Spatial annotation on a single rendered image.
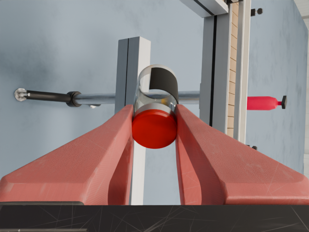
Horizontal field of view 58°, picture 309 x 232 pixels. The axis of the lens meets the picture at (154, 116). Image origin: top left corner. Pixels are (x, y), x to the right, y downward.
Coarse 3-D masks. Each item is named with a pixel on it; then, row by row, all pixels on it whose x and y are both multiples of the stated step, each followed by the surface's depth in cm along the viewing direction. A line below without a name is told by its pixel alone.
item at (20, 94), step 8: (16, 96) 127; (24, 96) 127; (32, 96) 126; (40, 96) 128; (48, 96) 130; (56, 96) 132; (64, 96) 134; (72, 96) 137; (72, 104) 138; (80, 104) 141; (88, 104) 150; (96, 104) 157
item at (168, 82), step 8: (152, 72) 14; (160, 72) 14; (168, 72) 14; (152, 80) 13; (160, 80) 13; (168, 80) 14; (176, 80) 15; (152, 88) 13; (160, 88) 13; (168, 88) 13; (176, 88) 14; (176, 96) 13
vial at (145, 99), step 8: (152, 64) 15; (160, 64) 15; (144, 72) 15; (144, 80) 14; (136, 88) 14; (144, 88) 13; (136, 96) 13; (144, 96) 13; (152, 96) 12; (160, 96) 12; (168, 96) 13; (136, 104) 13; (144, 104) 13; (152, 104) 12; (160, 104) 12; (168, 104) 13; (136, 112) 12; (168, 112) 12; (176, 120) 12
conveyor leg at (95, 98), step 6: (78, 96) 136; (84, 96) 133; (90, 96) 131; (96, 96) 128; (102, 96) 126; (108, 96) 124; (114, 96) 122; (180, 96) 102; (186, 96) 101; (192, 96) 100; (198, 96) 98; (78, 102) 136; (84, 102) 134; (90, 102) 131; (96, 102) 129; (102, 102) 127; (108, 102) 125; (114, 102) 122; (180, 102) 103; (186, 102) 102; (192, 102) 100; (198, 102) 99
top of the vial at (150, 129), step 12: (132, 120) 12; (144, 120) 12; (156, 120) 12; (168, 120) 12; (132, 132) 12; (144, 132) 12; (156, 132) 12; (168, 132) 12; (144, 144) 12; (156, 144) 12; (168, 144) 12
